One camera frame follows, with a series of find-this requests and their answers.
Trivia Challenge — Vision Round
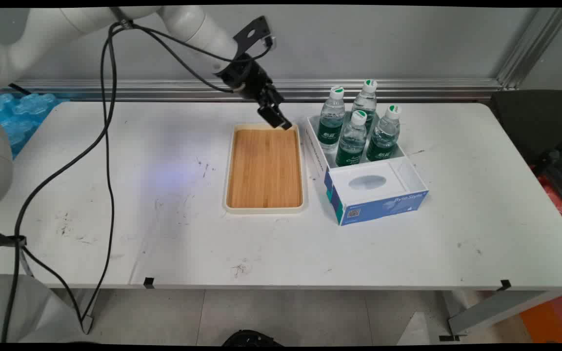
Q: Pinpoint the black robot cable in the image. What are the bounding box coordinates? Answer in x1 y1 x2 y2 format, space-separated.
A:
0 22 274 343
18 22 235 335

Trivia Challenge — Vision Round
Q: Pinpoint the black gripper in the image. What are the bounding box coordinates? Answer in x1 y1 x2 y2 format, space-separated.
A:
214 54 293 131

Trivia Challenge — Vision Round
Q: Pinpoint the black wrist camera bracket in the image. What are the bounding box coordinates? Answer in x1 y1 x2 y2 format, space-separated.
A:
232 16 278 52

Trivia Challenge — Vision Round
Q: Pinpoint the horizontal aluminium frame rail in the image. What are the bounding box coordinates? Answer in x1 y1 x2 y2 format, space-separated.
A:
0 78 506 102

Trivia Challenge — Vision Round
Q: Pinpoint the green label water bottle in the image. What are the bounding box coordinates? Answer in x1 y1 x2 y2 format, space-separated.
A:
366 105 402 162
335 110 368 167
351 79 378 132
317 86 346 149

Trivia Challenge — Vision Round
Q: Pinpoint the white and blue cardboard box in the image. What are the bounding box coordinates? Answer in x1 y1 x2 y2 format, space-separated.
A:
304 111 429 226

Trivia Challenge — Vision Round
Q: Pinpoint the white table leg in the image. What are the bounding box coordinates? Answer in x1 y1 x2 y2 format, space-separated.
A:
79 289 100 335

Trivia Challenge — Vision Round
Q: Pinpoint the black round object on floor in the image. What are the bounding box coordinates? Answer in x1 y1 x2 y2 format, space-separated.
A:
221 330 284 347

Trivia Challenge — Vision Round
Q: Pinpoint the black cable strap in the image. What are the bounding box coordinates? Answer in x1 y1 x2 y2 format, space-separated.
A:
0 228 28 249

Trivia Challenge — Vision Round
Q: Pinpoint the slanted aluminium frame post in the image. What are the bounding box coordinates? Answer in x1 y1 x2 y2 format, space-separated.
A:
496 7 562 91

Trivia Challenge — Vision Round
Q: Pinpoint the grey table leg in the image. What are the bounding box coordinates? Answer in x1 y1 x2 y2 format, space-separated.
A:
440 290 555 342

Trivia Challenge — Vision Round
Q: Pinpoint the red bag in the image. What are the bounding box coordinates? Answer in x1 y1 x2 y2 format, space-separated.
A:
530 166 562 225

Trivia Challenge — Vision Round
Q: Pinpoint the blue wrapped water bottle pack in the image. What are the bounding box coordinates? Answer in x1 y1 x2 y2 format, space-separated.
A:
0 93 69 159

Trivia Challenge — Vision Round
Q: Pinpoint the orange box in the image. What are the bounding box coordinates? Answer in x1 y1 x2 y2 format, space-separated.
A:
519 291 562 343

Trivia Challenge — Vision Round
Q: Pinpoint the bamboo tray with cream rim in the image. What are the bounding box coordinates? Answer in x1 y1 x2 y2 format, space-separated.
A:
222 123 307 215

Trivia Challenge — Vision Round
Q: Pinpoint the dark grey chair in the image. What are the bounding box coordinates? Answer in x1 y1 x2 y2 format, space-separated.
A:
488 89 562 166

